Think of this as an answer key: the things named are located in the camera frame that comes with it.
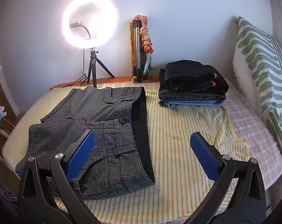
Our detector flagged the yellow striped cloth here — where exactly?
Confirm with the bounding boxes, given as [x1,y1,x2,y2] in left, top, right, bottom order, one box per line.
[53,86,250,222]

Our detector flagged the green patterned white pillow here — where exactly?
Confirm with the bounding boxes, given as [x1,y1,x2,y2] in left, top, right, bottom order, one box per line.
[233,16,282,164]

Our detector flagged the dark grey folded pants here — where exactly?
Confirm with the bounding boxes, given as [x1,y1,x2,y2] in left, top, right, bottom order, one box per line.
[159,91,226,103]

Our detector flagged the black mini tripod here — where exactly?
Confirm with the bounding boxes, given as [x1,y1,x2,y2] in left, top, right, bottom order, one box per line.
[87,48,115,88]

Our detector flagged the black power cable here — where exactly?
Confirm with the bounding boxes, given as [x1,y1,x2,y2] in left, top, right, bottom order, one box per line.
[62,49,90,88]

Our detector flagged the ring light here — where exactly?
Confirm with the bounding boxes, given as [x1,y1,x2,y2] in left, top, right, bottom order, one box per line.
[62,0,118,50]

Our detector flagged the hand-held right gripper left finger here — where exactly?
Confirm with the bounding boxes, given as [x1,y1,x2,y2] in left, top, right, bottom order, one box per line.
[17,130,102,224]

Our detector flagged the cream foam mattress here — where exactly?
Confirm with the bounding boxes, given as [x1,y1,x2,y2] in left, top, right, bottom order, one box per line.
[2,87,90,168]

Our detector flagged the blue folded jeans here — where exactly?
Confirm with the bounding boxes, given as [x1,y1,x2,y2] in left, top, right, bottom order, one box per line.
[159,99,226,108]

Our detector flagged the black folded pants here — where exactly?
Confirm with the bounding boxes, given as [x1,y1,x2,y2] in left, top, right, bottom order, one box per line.
[159,60,229,96]

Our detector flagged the folded silver tripod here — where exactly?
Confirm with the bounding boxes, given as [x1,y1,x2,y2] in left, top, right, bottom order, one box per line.
[129,20,149,83]

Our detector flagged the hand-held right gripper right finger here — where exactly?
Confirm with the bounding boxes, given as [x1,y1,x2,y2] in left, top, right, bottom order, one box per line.
[183,132,267,224]

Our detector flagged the grey tweed short pants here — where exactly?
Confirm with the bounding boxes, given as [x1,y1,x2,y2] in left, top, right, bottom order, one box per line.
[15,86,155,200]

